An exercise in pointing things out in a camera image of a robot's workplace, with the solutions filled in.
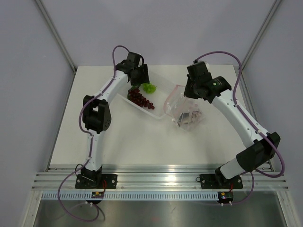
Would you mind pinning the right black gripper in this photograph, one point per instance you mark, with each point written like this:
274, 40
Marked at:
187, 92

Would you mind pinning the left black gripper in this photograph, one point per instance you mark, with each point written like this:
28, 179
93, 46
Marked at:
144, 77

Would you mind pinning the green grape bunch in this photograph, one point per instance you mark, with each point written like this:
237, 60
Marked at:
149, 88

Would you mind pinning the red grape bunch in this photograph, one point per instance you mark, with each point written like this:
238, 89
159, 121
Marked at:
135, 96

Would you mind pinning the clear zip top bag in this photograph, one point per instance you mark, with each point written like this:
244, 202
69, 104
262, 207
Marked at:
177, 103

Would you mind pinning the grey toy fish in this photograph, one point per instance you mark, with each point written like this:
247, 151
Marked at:
190, 118

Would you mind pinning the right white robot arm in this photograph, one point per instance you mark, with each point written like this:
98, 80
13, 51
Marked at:
260, 145

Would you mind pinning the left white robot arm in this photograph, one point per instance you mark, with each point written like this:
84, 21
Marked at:
96, 117

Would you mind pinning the white plastic basket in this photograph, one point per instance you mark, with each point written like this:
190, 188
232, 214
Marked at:
164, 87

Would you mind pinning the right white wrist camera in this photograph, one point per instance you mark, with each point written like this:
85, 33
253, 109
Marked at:
207, 66

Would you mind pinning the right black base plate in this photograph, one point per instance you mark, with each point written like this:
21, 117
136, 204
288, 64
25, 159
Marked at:
208, 181

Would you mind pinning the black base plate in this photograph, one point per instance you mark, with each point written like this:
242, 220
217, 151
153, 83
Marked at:
107, 181
208, 181

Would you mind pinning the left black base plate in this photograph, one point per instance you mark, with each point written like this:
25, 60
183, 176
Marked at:
107, 181

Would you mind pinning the right aluminium frame post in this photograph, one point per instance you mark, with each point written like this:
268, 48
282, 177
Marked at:
261, 32

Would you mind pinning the aluminium frame post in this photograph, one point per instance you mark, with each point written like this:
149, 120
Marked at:
261, 32
51, 26

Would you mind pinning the left aluminium frame post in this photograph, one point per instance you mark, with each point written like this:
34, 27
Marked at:
51, 26

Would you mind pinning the aluminium mounting rail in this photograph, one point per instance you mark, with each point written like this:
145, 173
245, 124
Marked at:
152, 178

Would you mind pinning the white slotted cable duct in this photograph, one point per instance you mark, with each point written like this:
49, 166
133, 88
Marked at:
141, 196

